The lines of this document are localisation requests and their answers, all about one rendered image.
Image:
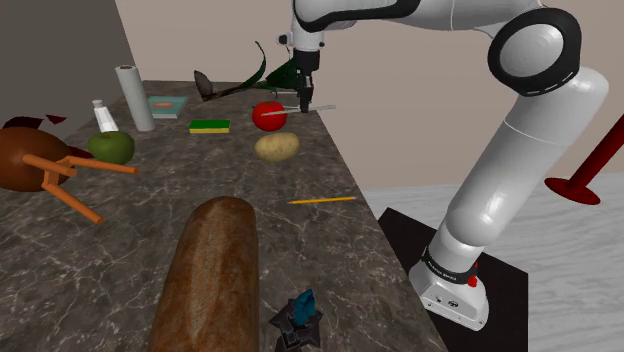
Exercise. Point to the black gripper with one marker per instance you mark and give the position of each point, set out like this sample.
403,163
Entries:
305,62

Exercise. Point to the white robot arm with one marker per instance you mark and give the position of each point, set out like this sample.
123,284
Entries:
521,146

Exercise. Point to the silver knife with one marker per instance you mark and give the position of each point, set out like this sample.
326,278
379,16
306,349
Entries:
292,111

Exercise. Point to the red tomato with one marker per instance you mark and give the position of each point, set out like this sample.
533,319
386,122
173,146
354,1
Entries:
269,119

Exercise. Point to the green leafy plant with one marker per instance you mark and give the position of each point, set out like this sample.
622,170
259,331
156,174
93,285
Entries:
253,80

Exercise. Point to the tan potato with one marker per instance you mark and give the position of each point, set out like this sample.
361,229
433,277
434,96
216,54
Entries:
277,147

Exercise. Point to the green yellow sponge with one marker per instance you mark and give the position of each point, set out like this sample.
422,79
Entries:
209,126

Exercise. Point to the yellow pencil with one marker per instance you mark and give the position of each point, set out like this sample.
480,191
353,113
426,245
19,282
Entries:
322,200

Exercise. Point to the teal book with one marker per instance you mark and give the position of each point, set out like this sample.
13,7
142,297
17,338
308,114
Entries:
168,106

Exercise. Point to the white paper towel roll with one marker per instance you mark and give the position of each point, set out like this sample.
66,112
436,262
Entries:
135,100

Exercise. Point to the green apple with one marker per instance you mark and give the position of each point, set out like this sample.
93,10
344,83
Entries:
111,147

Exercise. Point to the white squeeze bottle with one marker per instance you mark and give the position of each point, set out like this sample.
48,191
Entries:
104,118

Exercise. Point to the brown bread loaf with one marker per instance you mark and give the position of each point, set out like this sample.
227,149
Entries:
209,278

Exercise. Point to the dark star figure blue crystal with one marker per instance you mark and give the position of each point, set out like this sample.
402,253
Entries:
297,324

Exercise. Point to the brown pot with orange stand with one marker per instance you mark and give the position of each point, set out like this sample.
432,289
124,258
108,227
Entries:
29,163

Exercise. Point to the black robot stand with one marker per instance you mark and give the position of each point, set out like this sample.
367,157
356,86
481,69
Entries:
502,302

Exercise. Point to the dark red floor lamp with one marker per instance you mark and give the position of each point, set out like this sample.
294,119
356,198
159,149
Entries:
590,170

